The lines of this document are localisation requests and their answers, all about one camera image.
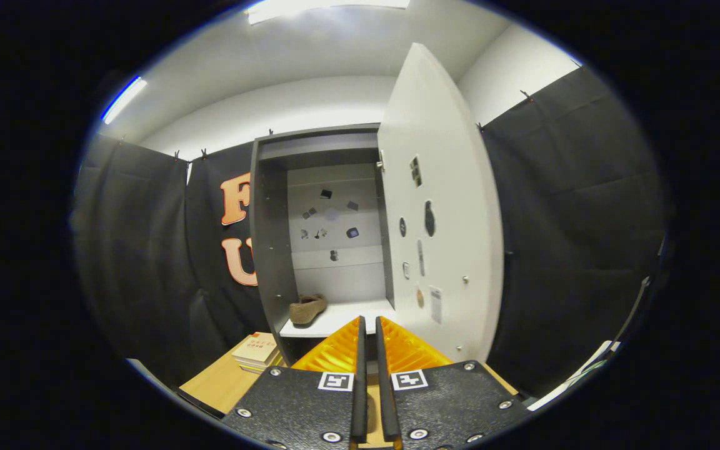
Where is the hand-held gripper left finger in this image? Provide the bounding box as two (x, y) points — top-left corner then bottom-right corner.
(221, 316), (368, 449)

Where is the ceiling light panel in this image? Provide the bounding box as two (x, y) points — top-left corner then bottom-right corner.
(244, 0), (411, 26)

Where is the grey shoe cabinet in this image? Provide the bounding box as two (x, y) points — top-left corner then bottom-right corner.
(249, 123), (398, 366)

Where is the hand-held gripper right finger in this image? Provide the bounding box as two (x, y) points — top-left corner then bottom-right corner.
(376, 316), (531, 449)

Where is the ceiling light strip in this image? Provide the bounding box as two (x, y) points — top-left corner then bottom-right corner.
(101, 76), (148, 124)

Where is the black backdrop cloth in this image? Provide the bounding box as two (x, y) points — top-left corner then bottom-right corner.
(71, 66), (670, 401)

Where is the book with yellow edge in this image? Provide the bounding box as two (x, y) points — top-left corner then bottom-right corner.
(238, 356), (286, 374)

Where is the brown fuzzy shoe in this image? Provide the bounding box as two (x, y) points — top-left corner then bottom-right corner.
(289, 294), (328, 326)

